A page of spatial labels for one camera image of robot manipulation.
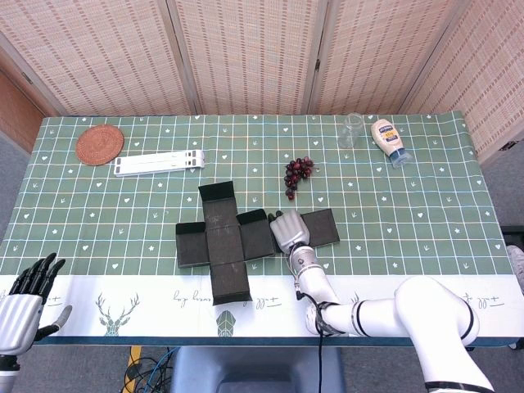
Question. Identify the black foldable cardboard box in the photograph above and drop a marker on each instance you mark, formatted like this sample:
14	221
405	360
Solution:
223	245

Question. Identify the round woven rattan coaster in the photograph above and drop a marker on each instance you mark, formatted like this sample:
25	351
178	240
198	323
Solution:
99	145

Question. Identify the bamboo folding screen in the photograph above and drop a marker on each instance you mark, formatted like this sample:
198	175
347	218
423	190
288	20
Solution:
254	57

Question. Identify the clear empty jar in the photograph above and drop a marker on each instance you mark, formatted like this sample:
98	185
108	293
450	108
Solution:
349	133

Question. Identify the white flat electronic device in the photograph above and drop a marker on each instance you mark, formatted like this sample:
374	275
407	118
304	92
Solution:
159	163

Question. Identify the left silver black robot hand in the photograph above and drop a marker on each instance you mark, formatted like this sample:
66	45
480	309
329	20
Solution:
18	319

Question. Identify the dark teal under cloth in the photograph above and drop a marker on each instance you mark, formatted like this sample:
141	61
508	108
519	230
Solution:
266	341

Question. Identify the mayonnaise squeeze bottle blue cap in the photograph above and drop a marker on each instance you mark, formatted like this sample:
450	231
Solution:
388	137

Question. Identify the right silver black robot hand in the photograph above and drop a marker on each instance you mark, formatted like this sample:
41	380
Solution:
290	231

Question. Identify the brown wooden door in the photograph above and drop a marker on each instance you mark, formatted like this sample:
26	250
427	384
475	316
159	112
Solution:
18	114

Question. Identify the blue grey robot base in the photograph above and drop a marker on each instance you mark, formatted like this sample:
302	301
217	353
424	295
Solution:
254	368

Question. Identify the dark red grape bunch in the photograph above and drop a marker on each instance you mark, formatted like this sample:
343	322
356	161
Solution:
296	172

